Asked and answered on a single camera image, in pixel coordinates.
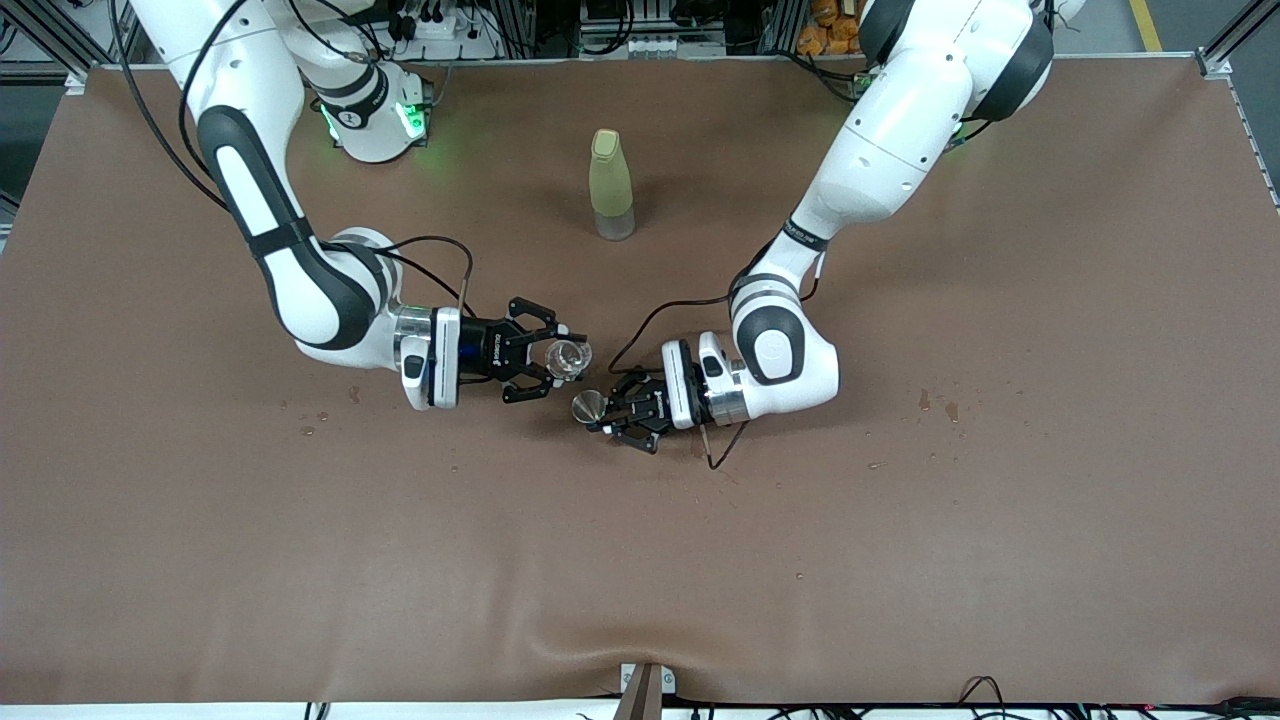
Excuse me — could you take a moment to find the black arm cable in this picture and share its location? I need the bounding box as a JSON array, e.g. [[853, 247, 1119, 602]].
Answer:
[[108, 0, 477, 323], [605, 225, 831, 471]]

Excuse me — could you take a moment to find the white power strip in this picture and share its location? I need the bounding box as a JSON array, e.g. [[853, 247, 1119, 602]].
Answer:
[[385, 5, 504, 61]]

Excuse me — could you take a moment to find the orange round items pile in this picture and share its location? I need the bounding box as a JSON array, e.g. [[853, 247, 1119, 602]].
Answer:
[[796, 0, 873, 57]]

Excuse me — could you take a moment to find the black looped cable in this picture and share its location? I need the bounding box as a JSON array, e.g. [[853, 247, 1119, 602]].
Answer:
[[958, 676, 1007, 720]]

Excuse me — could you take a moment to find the brown table mat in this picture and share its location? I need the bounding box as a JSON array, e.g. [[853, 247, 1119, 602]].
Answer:
[[0, 55, 1280, 706]]

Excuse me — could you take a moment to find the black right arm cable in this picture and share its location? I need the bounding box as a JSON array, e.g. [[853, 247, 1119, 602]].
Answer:
[[108, 0, 477, 323]]

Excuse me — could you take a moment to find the yellow-green shaker bottle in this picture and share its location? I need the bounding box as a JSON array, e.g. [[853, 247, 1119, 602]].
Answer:
[[588, 128, 638, 243]]

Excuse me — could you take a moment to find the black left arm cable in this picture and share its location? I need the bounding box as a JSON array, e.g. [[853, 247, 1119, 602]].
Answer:
[[605, 225, 831, 471]]

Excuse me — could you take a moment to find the clear glass measuring beaker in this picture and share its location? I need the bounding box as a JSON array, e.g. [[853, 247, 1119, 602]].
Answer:
[[543, 339, 594, 385]]

